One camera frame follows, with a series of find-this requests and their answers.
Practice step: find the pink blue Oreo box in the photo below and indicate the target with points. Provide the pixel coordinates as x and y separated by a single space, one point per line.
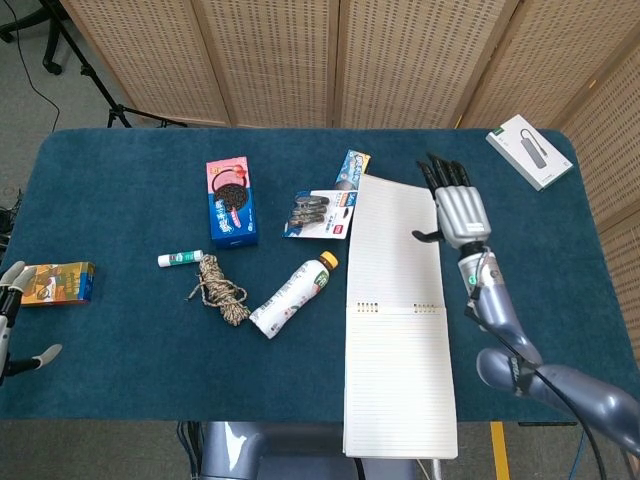
232 205

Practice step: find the blue felt table mat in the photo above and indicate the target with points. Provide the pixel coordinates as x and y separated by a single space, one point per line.
150 360

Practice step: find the white USB hub box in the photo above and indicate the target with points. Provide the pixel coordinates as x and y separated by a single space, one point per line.
530 152

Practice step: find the black pens blister pack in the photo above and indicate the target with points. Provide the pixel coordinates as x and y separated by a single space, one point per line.
315 212

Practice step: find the black office chair base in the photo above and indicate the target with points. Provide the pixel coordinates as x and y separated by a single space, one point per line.
50 52

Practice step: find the light blue Oreo box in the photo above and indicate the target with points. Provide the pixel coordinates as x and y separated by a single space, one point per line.
352 167

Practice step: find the blue-grey robot torso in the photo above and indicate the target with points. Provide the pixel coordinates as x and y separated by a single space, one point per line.
280 450

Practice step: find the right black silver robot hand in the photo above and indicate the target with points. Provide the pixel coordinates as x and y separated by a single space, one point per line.
462 215

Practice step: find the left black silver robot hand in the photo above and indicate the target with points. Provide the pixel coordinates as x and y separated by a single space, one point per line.
5 325

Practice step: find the beige notepad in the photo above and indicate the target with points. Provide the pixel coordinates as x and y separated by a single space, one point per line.
400 360

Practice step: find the white green glue stick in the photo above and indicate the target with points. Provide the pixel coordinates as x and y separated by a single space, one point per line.
180 258

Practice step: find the white label tea bottle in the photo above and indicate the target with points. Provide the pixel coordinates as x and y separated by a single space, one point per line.
295 295

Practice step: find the black tripod stand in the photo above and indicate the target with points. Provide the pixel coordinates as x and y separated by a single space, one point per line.
95 80

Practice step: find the yellow blue small box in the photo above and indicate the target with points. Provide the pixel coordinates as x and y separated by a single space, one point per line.
65 282

